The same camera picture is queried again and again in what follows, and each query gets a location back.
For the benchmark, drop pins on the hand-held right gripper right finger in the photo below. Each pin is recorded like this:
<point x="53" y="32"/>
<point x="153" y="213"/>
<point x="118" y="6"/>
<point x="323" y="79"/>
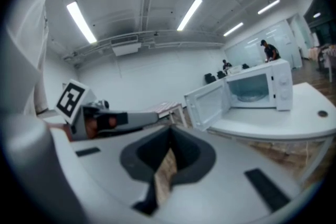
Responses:
<point x="231" y="191"/>

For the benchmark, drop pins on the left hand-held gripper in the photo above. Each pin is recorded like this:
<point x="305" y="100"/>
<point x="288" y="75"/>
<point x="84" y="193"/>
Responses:
<point x="71" y="98"/>

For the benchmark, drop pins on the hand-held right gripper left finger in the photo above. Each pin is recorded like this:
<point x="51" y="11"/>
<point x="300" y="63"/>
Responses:
<point x="105" y="165"/>

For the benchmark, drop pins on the white microwave door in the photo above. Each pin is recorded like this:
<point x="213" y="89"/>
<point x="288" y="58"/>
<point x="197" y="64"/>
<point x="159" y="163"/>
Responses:
<point x="207" y="105"/>

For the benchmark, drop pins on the white microwave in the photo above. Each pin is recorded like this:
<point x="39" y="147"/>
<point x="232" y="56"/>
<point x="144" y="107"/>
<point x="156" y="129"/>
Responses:
<point x="282" y="81"/>

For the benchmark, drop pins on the glass microwave turntable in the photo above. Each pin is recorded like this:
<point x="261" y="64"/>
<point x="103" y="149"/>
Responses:
<point x="250" y="96"/>

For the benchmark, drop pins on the person's left hand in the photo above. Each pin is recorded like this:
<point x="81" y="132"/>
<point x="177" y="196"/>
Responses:
<point x="92" y="127"/>

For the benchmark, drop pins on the pink checkered table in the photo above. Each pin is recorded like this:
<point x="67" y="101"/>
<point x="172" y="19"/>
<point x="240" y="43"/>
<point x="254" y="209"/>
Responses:
<point x="165" y="107"/>

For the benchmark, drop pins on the ceiling air conditioner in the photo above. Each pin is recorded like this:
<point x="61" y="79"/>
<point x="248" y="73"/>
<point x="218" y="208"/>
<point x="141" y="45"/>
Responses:
<point x="126" y="47"/>

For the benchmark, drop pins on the black office chair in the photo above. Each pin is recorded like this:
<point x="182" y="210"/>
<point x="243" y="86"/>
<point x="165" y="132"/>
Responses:
<point x="210" y="78"/>
<point x="245" y="66"/>
<point x="221" y="74"/>

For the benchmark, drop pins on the white table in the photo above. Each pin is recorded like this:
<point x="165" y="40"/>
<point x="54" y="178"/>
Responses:
<point x="275" y="120"/>

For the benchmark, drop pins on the long ceiling light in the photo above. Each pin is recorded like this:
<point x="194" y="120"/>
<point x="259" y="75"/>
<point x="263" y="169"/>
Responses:
<point x="81" y="22"/>
<point x="189" y="14"/>
<point x="233" y="29"/>
<point x="268" y="6"/>

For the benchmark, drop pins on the cream sweatshirt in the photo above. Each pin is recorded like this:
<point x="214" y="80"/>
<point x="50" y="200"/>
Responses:
<point x="23" y="47"/>

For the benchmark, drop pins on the table with checkered cloth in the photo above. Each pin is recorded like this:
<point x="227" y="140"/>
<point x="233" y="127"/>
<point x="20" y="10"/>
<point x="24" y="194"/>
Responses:
<point x="329" y="53"/>

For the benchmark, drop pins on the round ceiling light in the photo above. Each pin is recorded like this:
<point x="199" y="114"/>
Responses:
<point x="316" y="15"/>

